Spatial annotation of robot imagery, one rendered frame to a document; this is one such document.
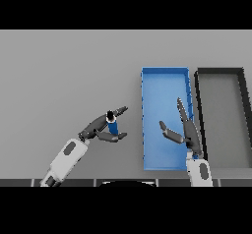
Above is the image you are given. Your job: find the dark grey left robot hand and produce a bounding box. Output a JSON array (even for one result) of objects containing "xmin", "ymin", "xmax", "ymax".
[{"xmin": 78, "ymin": 105, "xmax": 129, "ymax": 144}]

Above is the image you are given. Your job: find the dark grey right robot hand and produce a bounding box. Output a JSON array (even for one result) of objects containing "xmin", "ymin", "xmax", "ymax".
[{"xmin": 158, "ymin": 96, "xmax": 205, "ymax": 159}]

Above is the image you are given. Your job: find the dark grey bin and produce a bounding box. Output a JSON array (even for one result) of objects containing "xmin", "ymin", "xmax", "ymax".
[{"xmin": 194, "ymin": 67, "xmax": 252, "ymax": 169}]

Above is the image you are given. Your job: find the blue bin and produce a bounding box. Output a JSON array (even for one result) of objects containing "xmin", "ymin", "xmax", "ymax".
[{"xmin": 141, "ymin": 66, "xmax": 195, "ymax": 172}]

